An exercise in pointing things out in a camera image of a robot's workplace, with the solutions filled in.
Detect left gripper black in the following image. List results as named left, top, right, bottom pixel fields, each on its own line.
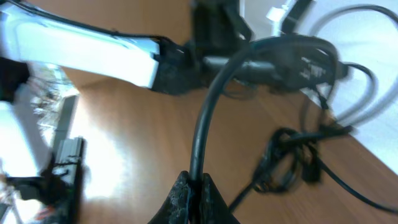
left=202, top=35, right=348, bottom=91

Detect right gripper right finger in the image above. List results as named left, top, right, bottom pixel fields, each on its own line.
left=199, top=173, right=239, bottom=224

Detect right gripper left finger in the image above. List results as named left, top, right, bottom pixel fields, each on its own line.
left=148, top=170, right=190, bottom=224

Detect black usb cables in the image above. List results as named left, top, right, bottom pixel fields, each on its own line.
left=188, top=4, right=398, bottom=215

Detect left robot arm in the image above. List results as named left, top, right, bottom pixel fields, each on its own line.
left=1, top=1, right=348, bottom=101

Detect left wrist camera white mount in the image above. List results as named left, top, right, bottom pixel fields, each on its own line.
left=266, top=0, right=315, bottom=37

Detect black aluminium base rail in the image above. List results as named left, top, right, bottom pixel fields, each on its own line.
left=6, top=93, right=86, bottom=224

